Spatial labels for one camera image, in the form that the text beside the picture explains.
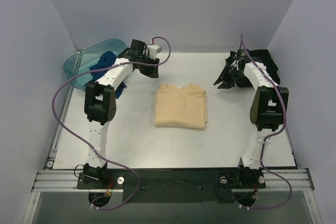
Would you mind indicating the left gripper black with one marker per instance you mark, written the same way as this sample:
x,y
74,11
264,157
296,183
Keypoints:
x,y
149,67

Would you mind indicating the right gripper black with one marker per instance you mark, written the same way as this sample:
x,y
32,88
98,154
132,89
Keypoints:
x,y
230,73

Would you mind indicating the beige t shirt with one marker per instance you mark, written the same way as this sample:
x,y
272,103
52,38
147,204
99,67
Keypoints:
x,y
180,106

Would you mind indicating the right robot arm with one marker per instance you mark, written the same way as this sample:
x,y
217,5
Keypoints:
x,y
255,68

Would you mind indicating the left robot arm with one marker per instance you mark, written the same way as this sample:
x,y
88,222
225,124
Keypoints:
x,y
101,94

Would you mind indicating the blue t shirt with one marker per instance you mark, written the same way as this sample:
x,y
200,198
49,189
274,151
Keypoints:
x,y
107,59

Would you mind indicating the black folded t shirt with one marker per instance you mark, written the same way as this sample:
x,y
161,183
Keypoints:
x,y
263,56

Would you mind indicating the teal plastic basket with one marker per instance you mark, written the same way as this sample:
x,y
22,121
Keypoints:
x,y
83,60

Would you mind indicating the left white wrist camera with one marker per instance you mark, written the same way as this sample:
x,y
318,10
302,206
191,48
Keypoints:
x,y
154,49

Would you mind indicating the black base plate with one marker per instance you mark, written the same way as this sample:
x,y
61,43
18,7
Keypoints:
x,y
185,185

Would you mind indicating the aluminium frame rail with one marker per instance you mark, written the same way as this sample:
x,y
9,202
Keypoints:
x,y
65,181

